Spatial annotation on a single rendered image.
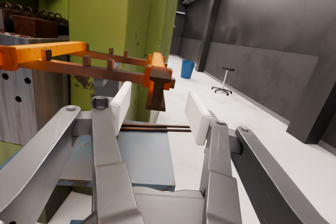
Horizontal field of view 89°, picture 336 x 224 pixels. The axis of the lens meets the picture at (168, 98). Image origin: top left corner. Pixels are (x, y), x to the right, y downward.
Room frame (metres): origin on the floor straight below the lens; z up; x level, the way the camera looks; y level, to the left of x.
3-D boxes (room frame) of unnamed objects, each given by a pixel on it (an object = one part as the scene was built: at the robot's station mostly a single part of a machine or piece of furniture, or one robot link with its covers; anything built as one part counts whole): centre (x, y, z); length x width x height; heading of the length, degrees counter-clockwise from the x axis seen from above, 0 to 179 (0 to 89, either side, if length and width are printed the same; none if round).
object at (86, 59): (0.44, 0.16, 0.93); 0.23 x 0.06 x 0.02; 8
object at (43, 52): (0.42, 0.28, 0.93); 0.23 x 0.06 x 0.02; 8
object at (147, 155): (0.44, 0.16, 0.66); 0.40 x 0.30 x 0.02; 98
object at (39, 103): (0.86, 0.68, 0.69); 0.56 x 0.38 x 0.45; 178
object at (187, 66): (4.87, -0.41, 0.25); 0.43 x 0.40 x 0.51; 100
